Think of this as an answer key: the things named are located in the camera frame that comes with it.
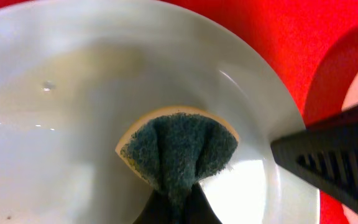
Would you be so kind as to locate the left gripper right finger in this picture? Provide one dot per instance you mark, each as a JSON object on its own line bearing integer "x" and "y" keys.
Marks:
{"x": 325, "y": 155}

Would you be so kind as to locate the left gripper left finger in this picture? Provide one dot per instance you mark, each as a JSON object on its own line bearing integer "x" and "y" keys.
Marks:
{"x": 197, "y": 210}

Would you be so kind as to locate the green and yellow sponge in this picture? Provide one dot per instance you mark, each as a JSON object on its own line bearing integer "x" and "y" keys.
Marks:
{"x": 174, "y": 148}

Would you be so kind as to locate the light green plate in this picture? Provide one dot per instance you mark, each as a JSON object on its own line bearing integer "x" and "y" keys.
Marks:
{"x": 73, "y": 109}

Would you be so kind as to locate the red plastic tray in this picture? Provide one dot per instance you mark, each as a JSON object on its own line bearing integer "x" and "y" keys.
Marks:
{"x": 306, "y": 49}

